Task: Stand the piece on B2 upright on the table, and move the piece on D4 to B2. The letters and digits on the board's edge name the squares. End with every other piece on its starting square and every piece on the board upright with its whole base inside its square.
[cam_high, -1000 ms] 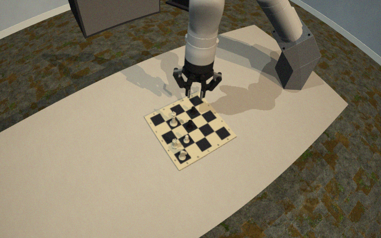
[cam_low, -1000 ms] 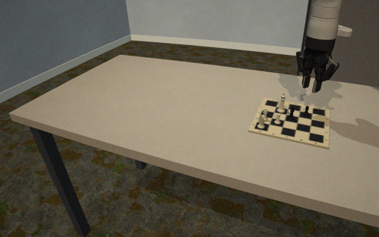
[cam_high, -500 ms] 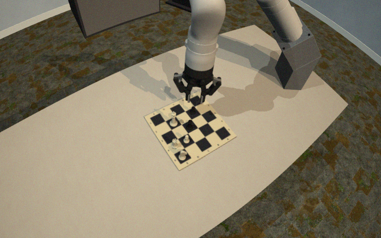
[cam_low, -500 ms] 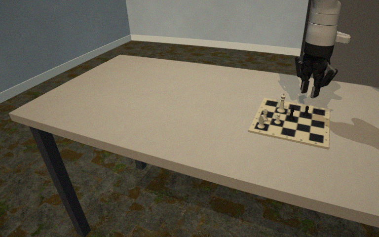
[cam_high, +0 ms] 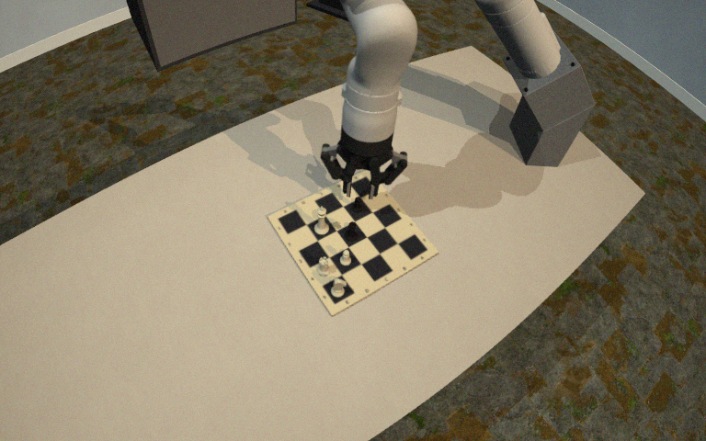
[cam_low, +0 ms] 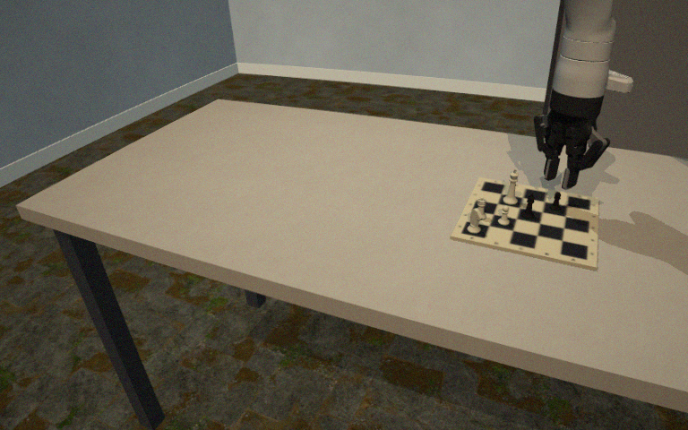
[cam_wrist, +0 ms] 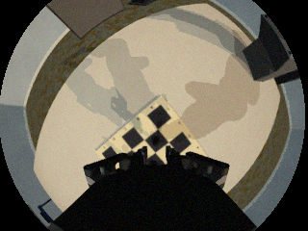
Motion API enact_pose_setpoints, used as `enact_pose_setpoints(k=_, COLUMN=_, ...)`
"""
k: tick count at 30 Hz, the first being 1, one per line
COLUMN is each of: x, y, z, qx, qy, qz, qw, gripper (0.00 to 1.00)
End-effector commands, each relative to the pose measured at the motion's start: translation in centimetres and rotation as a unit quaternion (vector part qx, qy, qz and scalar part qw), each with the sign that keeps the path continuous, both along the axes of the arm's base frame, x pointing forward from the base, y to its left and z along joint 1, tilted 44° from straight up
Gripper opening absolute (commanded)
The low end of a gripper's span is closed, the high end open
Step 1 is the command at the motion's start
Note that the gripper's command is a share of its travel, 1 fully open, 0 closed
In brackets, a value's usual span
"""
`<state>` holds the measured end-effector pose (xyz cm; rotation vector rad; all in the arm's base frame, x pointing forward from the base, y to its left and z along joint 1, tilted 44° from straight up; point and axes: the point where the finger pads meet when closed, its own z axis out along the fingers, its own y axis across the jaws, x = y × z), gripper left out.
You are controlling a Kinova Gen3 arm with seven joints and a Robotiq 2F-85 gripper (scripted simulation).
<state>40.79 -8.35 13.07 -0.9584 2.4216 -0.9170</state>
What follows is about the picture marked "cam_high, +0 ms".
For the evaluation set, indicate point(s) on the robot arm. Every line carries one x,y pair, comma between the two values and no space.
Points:
386,33

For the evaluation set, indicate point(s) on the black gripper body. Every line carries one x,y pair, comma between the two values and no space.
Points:
348,146

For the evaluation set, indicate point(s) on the black and cream chessboard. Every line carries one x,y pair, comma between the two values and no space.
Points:
389,243

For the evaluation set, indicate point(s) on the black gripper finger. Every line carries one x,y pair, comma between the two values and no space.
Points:
396,167
328,156

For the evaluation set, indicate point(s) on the white pawn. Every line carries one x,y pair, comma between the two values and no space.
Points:
345,260

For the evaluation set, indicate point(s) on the white rook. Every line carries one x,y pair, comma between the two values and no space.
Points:
323,269

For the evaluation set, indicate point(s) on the white knight chess piece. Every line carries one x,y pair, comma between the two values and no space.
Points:
338,290

